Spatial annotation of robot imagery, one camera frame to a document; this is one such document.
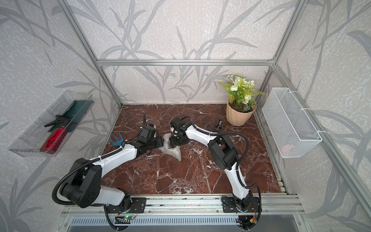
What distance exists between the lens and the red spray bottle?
1.84 feet

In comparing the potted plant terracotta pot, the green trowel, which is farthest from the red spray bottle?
the potted plant terracotta pot

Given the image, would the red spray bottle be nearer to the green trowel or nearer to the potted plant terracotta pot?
the green trowel

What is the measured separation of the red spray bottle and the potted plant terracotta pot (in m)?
0.90

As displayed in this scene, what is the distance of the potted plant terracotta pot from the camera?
0.96 m
